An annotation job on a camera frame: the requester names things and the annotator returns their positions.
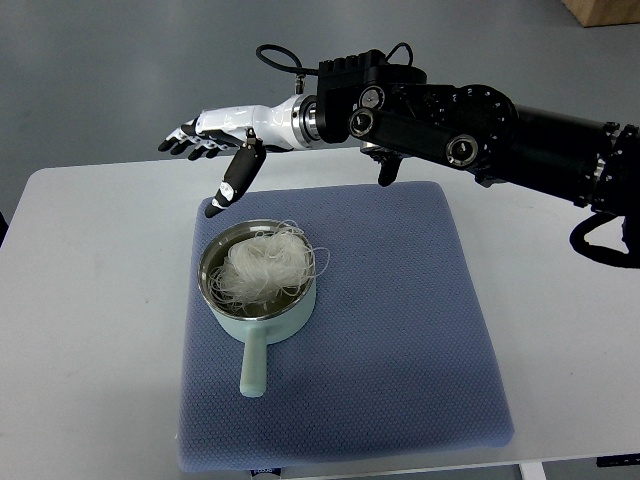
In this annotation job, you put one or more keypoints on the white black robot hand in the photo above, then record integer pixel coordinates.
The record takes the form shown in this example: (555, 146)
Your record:
(251, 132)

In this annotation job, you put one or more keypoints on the white vermicelli bundle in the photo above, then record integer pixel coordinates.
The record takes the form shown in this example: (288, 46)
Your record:
(266, 272)

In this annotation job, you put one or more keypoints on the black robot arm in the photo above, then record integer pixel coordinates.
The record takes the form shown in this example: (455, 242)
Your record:
(395, 112)

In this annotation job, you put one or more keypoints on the mint green steel pot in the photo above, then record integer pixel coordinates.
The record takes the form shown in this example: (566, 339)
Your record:
(255, 333)

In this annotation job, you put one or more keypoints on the blue textured mat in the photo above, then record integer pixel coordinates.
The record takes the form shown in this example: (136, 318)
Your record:
(396, 357)

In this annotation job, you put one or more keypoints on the brown cardboard box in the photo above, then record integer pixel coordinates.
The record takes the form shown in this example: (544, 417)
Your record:
(597, 13)

